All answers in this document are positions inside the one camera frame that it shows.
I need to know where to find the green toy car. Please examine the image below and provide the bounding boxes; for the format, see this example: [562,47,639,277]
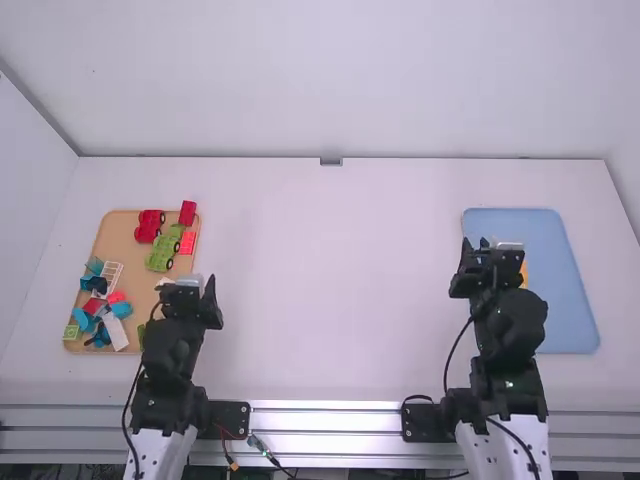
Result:
[143,230,184,275]

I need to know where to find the white slab toy brick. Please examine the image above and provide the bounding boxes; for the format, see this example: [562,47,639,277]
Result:
[102,319,130,351]

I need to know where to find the red wire with yellow plug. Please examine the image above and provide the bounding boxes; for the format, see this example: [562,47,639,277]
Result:
[213,422,247,474]

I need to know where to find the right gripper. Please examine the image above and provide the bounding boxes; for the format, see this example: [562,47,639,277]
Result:
[448,236,527,300]

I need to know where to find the black and blue toy brick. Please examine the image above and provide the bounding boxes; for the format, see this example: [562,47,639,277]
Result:
[83,327,112,350]

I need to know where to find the silver rails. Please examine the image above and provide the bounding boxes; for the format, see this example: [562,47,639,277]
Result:
[0,397,640,471]

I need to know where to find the blue mat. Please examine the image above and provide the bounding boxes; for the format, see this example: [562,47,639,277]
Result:
[460,207,601,357]

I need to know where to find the red toy car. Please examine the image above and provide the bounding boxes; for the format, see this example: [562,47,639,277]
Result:
[132,208,168,245]

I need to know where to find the white fence toy brick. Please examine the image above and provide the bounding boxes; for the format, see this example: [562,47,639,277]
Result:
[99,258,125,290]

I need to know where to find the tan tray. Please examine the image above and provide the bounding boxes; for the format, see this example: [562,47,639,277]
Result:
[60,208,205,355]

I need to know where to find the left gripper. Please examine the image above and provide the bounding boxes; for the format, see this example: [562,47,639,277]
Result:
[158,273,225,331]

